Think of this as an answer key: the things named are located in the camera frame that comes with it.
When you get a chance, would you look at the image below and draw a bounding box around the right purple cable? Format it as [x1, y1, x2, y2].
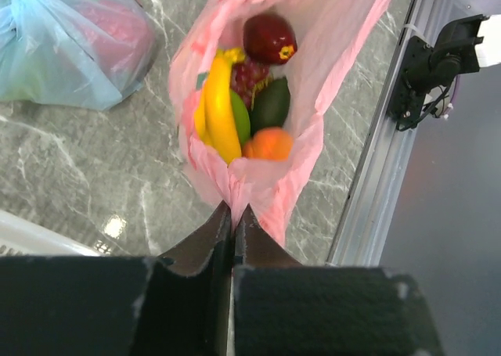
[445, 76, 463, 113]

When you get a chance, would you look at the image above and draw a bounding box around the red apple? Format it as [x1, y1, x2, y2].
[243, 12, 298, 65]

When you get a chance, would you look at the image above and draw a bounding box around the green avocado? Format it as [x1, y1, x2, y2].
[250, 77, 290, 135]

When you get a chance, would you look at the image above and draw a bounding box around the orange peach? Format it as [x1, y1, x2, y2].
[243, 127, 294, 161]

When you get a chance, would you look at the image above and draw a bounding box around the red grape bunch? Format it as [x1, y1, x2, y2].
[230, 58, 272, 110]

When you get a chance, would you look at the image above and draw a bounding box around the aluminium mounting rail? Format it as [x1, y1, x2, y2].
[326, 0, 454, 266]

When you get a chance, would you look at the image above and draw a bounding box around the yellow banana bunch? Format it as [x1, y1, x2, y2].
[194, 48, 245, 164]

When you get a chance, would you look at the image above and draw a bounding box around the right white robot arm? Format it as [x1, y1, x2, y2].
[428, 14, 500, 87]

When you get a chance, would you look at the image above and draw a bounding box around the pink plastic bag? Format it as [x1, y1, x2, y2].
[168, 0, 391, 245]

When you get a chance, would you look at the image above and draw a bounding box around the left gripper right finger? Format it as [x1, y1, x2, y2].
[234, 208, 444, 355]

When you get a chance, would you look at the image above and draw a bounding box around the green starfruit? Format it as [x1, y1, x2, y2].
[230, 90, 251, 147]

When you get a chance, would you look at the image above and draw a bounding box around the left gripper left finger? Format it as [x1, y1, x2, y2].
[1, 203, 232, 355]

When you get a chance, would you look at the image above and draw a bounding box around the blue tied plastic bag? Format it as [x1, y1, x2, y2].
[1, 0, 156, 111]

